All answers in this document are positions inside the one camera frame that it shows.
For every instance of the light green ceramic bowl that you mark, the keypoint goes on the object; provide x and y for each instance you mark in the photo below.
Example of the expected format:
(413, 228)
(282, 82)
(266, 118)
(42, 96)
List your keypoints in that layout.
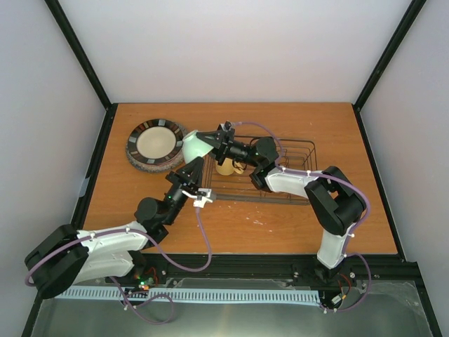
(193, 147)

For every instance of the black aluminium frame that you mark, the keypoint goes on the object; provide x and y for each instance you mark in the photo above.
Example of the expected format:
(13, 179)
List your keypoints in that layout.
(391, 266)

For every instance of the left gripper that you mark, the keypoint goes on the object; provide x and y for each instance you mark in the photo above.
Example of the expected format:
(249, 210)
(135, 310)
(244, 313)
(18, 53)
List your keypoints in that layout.
(183, 178)

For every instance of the black wire dish rack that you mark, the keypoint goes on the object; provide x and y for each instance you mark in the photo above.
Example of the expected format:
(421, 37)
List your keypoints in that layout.
(299, 155)

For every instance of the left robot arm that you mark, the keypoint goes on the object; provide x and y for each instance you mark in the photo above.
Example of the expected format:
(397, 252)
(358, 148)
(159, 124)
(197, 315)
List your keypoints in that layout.
(68, 256)

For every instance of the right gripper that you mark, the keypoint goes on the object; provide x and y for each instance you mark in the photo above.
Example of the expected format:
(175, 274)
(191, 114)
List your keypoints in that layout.
(222, 144)

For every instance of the yellow ceramic mug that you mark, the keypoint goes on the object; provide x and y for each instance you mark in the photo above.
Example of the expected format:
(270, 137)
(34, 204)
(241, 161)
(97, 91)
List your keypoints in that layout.
(229, 167)

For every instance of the light blue cable duct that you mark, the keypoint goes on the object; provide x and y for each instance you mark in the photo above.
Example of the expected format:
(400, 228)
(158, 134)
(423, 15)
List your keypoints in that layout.
(196, 296)

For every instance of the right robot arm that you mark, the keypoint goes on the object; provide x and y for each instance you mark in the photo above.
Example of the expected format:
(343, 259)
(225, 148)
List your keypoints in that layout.
(339, 206)

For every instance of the striped brown dinner plate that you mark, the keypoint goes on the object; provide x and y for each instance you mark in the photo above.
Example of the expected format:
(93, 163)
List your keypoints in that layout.
(158, 142)

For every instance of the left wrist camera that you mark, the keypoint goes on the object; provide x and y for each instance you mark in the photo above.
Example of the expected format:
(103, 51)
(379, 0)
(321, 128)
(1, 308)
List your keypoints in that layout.
(203, 197)

